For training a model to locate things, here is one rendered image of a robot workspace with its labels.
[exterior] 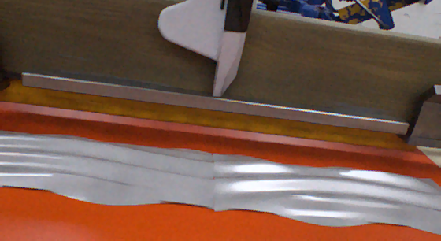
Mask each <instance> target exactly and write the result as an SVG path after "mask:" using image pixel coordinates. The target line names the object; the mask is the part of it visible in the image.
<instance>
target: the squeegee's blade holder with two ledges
mask: <svg viewBox="0 0 441 241"><path fill-rule="evenodd" d="M21 79H22V85H23V86H25V87H34V88H40V89H46V90H52V91H68V92H74V93H79V94H86V95H96V96H102V97H108V98H119V99H130V100H136V101H141V102H152V103H158V104H164V105H171V106H180V107H187V108H198V109H208V110H215V111H221V112H226V113H237V114H242V115H249V116H255V117H271V118H277V119H283V120H289V121H300V122H305V123H311V124H322V125H328V126H339V127H345V128H356V129H361V130H368V131H373V132H384V133H390V134H401V135H405V134H406V133H407V130H408V126H409V123H408V122H407V121H405V120H404V119H402V118H401V117H387V116H382V115H376V114H371V113H360V112H354V111H349V110H344V109H333V108H322V107H316V106H306V105H301V104H294V103H289V102H279V101H273V100H268V99H257V98H247V97H241V96H235V95H225V94H222V96H221V97H213V92H208V91H197V90H187V89H180V88H175V87H165V86H159V85H153V84H148V83H137V82H127V81H121V80H111V79H105V78H100V77H94V76H84V75H79V74H67V73H62V72H51V71H46V70H41V69H30V68H29V69H26V70H25V71H24V72H22V73H21Z"/></svg>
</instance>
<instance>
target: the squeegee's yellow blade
mask: <svg viewBox="0 0 441 241"><path fill-rule="evenodd" d="M10 84H11V86H10V87H8V88H6V89H5V90H4V91H11V92H23V93H29V94H34V95H45V96H51V97H57V98H68V99H73V100H85V101H91V102H102V103H108V104H114V105H119V106H130V107H136V108H148V109H159V110H165V111H170V112H177V113H188V114H194V115H199V116H206V117H223V118H228V119H234V120H241V121H251V122H258V123H263V124H274V125H279V126H291V127H297V128H308V129H314V130H321V131H326V132H337V133H343V134H349V135H352V134H355V135H365V136H371V137H377V138H383V139H393V140H400V141H402V140H401V139H400V138H399V137H398V136H397V134H390V133H384V132H373V131H368V130H361V129H356V128H345V127H339V126H328V125H322V124H311V123H305V122H300V121H294V120H283V119H277V118H271V117H255V116H249V115H242V114H237V113H226V112H221V111H215V110H208V109H198V108H187V107H180V106H171V105H164V104H158V103H152V102H141V101H136V100H130V99H119V98H108V97H102V96H96V95H86V94H79V93H74V92H68V91H52V90H46V89H40V88H34V87H25V86H23V85H22V80H18V79H11V78H10Z"/></svg>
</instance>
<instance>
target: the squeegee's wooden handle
mask: <svg viewBox="0 0 441 241"><path fill-rule="evenodd" d="M185 1H187V0H0V54H1V64H2V77H5V78H11V79H18V80H21V73H22V72H24V71H25V70H26V69H29V68H30V69H41V70H46V71H51V72H62V73H67V74H79V75H84V76H94V77H100V78H105V79H111V80H121V81H127V82H137V83H148V84H153V85H159V86H165V87H175V88H180V89H187V90H197V91H208V92H213V86H214V81H215V69H216V63H217V62H216V61H214V60H213V59H211V58H209V57H207V56H204V55H201V54H198V53H195V52H194V51H192V50H189V49H187V48H185V47H182V46H178V45H176V44H174V43H171V42H169V41H168V40H166V39H165V38H163V36H162V35H161V33H160V31H159V29H158V21H159V16H160V14H161V12H162V11H163V9H165V8H167V7H169V6H172V5H175V4H180V3H181V2H185ZM433 85H440V86H441V39H437V38H432V37H427V36H422V35H410V34H405V33H400V32H391V31H387V30H383V29H377V28H369V27H365V26H359V25H355V24H346V23H337V22H333V21H327V20H319V19H315V18H310V17H302V16H297V15H292V14H287V13H274V12H269V11H265V10H259V9H251V12H250V23H249V27H248V30H247V31H246V38H245V41H244V45H243V51H242V57H241V60H240V63H239V67H238V71H237V73H236V77H235V79H234V80H233V81H232V82H231V84H230V85H229V86H228V88H227V89H226V90H225V91H224V94H225V95H235V96H241V97H247V98H257V99H268V100H273V101H279V102H289V103H294V104H301V105H306V106H316V107H322V108H333V109H344V110H349V111H354V112H360V113H371V114H376V115H382V116H387V117H401V118H402V119H404V120H405V121H407V122H408V123H409V124H410V121H411V118H412V116H413V113H414V110H415V109H416V104H417V101H418V100H419V97H420V95H421V94H422V93H423V92H426V91H427V90H428V89H430V87H432V86H433Z"/></svg>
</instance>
